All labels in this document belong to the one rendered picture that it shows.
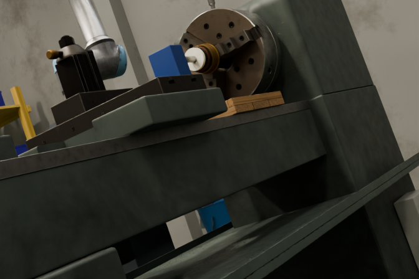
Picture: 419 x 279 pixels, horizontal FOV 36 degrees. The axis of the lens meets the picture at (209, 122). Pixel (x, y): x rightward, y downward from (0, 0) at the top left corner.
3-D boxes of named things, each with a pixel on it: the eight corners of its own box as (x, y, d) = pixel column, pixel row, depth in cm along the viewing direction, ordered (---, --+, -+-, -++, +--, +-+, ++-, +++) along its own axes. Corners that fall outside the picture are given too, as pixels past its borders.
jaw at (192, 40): (213, 60, 206) (186, 43, 211) (220, 46, 205) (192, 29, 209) (196, 61, 197) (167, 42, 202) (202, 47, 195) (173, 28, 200)
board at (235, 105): (189, 142, 205) (184, 130, 205) (285, 103, 186) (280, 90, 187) (131, 156, 179) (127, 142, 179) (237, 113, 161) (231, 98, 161)
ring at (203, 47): (194, 50, 200) (178, 50, 192) (218, 38, 195) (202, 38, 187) (204, 78, 199) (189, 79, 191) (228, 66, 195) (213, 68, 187)
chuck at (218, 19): (206, 115, 217) (182, 26, 218) (288, 91, 201) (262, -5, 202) (191, 118, 209) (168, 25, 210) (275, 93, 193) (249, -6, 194)
